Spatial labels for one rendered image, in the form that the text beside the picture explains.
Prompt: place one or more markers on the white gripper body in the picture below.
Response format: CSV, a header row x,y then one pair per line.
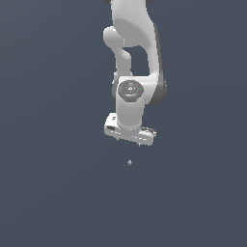
x,y
128,132

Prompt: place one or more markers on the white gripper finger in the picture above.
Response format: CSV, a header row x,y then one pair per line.
x,y
139,144
118,139

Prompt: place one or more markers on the tiny pale object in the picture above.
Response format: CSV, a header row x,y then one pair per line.
x,y
129,162

